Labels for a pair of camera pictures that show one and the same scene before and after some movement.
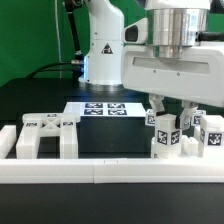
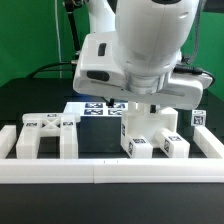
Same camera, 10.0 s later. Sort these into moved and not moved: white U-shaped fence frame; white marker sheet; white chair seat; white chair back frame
Moved: white chair seat
Not moved: white U-shaped fence frame; white marker sheet; white chair back frame
